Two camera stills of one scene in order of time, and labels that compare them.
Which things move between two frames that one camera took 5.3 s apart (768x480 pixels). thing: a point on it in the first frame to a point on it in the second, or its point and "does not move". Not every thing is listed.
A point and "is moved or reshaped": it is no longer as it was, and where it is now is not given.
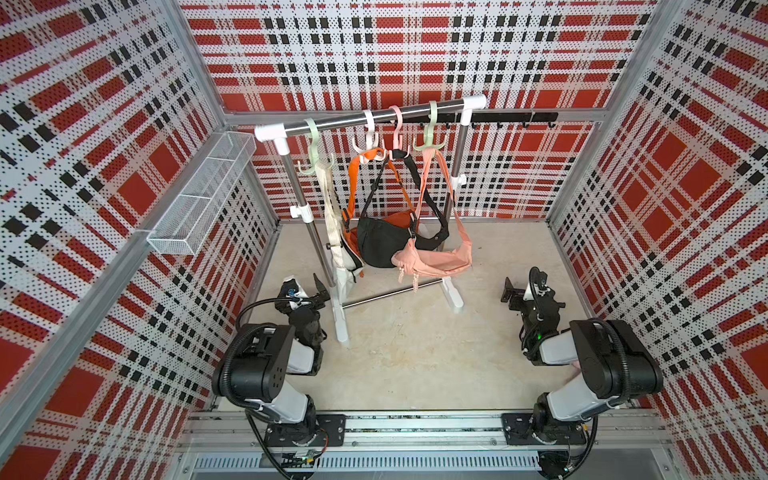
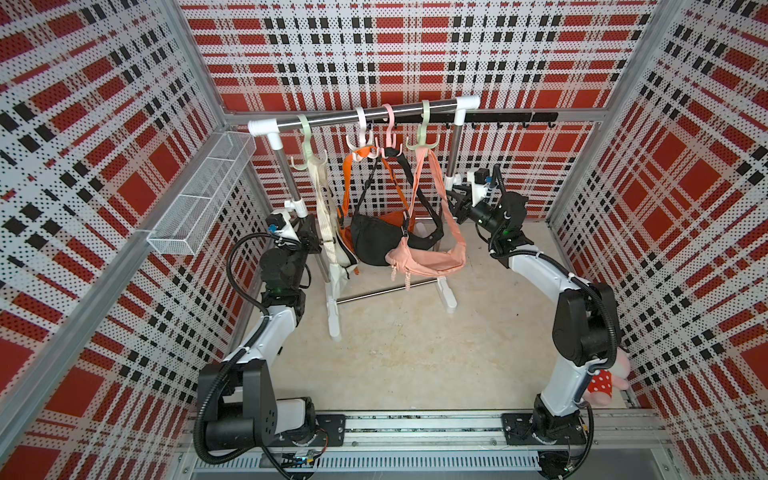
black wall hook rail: x=519 y=118 does not move
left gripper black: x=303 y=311 to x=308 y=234
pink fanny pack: x=416 y=259 is moved or reshaped
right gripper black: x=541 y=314 to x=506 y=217
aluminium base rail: x=624 y=445 does not move
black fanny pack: x=380 y=239 is moved or reshaped
